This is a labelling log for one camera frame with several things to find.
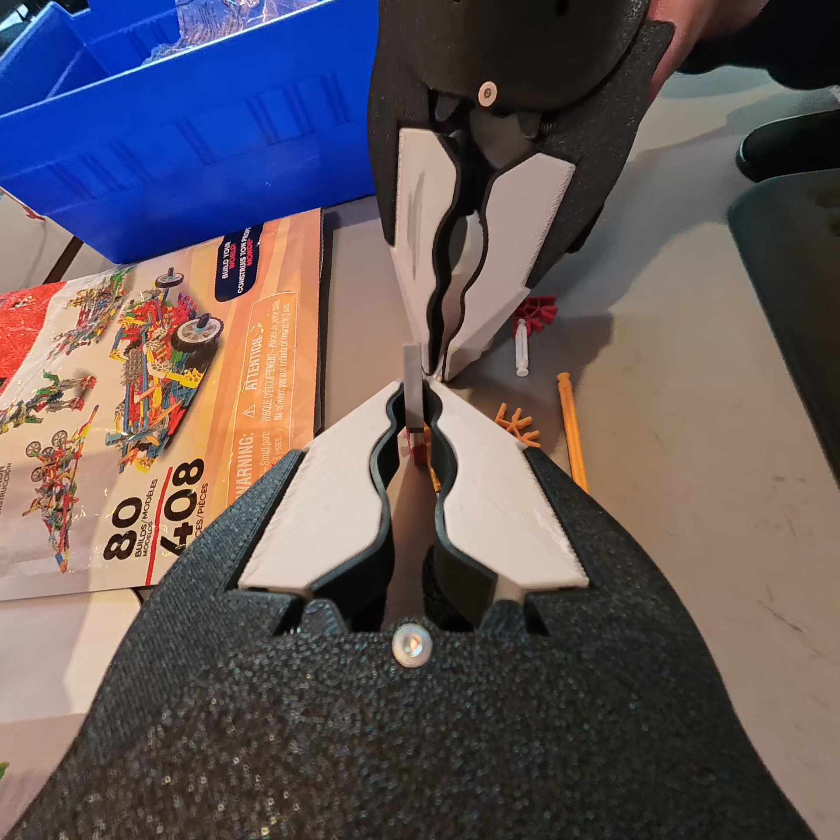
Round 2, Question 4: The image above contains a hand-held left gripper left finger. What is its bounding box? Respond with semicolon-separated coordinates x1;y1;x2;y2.
238;382;404;595

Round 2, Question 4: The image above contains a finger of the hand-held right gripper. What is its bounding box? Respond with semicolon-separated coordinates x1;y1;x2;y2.
391;126;462;375
441;151;578;383

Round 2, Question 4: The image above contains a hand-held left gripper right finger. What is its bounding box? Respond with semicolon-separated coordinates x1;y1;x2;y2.
423;382;590;595

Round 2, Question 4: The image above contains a red corner connector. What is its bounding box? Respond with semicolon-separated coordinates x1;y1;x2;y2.
510;294;559;333

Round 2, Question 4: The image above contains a long yellow toy rod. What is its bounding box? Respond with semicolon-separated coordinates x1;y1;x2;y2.
556;371;590;494

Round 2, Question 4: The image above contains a grey snowflake connector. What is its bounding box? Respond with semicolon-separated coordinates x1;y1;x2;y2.
401;342;428;434

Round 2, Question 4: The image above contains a person's right forearm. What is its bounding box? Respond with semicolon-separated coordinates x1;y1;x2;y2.
676;0;840;94

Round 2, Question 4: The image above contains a person's right hand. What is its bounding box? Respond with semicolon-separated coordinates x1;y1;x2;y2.
646;0;770;104

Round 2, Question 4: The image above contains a colourful construction toy bag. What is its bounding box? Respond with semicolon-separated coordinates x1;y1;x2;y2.
0;208;327;602

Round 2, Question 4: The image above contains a blue plastic bin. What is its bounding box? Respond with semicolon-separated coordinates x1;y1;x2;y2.
0;0;386;265

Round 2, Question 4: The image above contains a clear plastic bag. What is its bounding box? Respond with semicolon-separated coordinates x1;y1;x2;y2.
140;0;370;48

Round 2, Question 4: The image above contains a dark rounded object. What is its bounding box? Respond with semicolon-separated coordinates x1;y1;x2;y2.
734;108;840;185

